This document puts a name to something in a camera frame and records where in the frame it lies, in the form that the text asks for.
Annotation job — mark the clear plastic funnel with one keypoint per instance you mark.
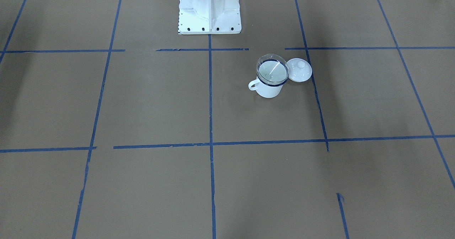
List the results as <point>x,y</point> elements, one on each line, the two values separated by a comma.
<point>272,70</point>

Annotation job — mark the white mug lid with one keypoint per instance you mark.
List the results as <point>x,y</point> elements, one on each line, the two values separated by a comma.
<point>299,70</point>

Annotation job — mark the white enamel mug blue rim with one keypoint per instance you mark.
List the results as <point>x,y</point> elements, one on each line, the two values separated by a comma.
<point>264,90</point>

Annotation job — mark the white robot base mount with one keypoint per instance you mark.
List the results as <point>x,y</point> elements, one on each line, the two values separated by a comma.
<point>209,17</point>

